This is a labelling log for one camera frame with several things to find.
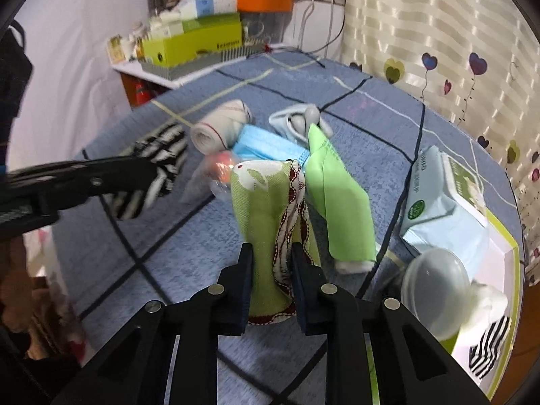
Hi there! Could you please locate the white grey sock bundle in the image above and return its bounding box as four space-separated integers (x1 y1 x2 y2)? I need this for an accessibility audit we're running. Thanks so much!
269 105 335 141

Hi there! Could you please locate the lime green carton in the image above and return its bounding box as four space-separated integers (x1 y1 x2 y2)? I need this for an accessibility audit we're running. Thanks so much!
141 12 245 69

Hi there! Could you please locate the blue plaid bed sheet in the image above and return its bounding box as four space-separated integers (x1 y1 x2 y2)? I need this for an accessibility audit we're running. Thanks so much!
51 57 527 405

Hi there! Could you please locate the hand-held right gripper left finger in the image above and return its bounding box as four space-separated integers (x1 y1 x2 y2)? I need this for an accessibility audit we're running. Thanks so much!
51 242 254 405

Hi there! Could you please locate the green patterned fabric pouch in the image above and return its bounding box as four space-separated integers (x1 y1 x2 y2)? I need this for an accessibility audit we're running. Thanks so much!
230 159 314 326

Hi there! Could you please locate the rolled white sock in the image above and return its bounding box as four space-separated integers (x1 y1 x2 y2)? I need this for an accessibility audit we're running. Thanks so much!
190 99 254 155

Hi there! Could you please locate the white cable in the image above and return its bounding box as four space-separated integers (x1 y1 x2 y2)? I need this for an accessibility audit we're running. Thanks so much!
295 0 338 53

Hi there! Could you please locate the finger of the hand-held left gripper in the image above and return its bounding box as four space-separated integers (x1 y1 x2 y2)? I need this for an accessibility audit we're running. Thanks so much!
8 156 158 214

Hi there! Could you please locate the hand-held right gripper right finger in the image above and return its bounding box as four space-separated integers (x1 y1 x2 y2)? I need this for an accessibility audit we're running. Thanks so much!
291 242 492 405

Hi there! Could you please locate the white bedside table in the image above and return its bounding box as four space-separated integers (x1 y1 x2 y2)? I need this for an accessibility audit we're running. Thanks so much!
111 42 273 108

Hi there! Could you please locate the clear plastic packet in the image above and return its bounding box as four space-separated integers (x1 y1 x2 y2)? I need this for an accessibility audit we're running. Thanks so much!
186 151 238 203

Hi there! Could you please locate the clear plastic container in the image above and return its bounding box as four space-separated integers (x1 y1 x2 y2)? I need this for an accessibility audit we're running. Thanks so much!
240 10 293 46

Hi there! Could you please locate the orange storage box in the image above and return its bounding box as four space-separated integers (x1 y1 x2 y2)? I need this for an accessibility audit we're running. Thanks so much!
230 0 295 14

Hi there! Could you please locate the wet wipes pack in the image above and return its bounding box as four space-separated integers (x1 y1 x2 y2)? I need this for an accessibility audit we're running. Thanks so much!
399 145 491 271

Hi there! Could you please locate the yellow-green cardboard box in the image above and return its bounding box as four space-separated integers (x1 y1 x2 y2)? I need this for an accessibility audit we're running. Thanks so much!
366 209 524 402

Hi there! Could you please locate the blue face mask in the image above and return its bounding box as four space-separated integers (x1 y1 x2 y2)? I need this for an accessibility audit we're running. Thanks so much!
232 124 312 166

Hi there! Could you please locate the black white striped sock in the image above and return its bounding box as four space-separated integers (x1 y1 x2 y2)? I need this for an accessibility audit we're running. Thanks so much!
105 120 189 221
468 316 512 379

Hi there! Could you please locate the white blue tissue pack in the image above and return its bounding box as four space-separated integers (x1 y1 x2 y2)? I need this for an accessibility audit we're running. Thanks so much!
181 0 240 20

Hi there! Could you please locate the bright green soft packet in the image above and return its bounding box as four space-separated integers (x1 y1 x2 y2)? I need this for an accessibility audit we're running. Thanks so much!
304 124 377 273

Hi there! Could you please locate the clear plastic cup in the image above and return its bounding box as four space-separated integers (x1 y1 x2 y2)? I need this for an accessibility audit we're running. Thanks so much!
401 248 470 341

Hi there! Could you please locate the cream heart print curtain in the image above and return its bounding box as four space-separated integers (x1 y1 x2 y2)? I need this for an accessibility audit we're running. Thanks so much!
340 0 540 288

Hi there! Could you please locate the plain white sock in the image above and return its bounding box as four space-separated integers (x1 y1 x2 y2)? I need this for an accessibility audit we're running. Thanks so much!
459 280 510 335

